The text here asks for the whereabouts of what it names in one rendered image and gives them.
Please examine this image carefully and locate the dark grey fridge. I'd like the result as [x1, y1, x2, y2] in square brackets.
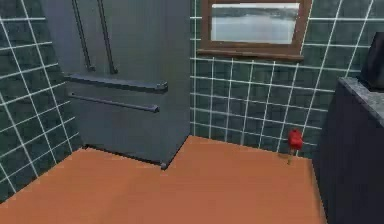
[39, 0, 192, 170]

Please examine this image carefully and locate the brown framed window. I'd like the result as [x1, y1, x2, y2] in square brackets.
[196, 0, 313, 62]

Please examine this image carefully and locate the dark cupboard with grey worktop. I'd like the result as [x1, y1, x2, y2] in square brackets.
[312, 76, 384, 224]

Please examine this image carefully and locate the black appliance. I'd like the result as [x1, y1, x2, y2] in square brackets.
[359, 31, 384, 91]

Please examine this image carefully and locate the dark fridge handle bar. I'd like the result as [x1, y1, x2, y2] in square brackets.
[96, 0, 119, 75]
[64, 73, 169, 94]
[71, 0, 96, 72]
[68, 92, 161, 114]

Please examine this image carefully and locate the red mailbox on post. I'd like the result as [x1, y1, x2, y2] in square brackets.
[286, 129, 304, 166]

